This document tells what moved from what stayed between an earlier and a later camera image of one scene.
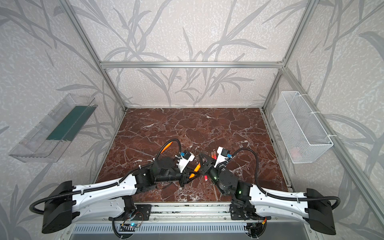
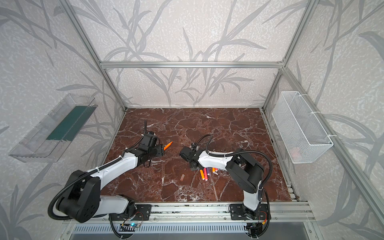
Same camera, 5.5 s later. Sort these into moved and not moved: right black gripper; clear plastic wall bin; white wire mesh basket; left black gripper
Moved: left black gripper; right black gripper
Not moved: white wire mesh basket; clear plastic wall bin
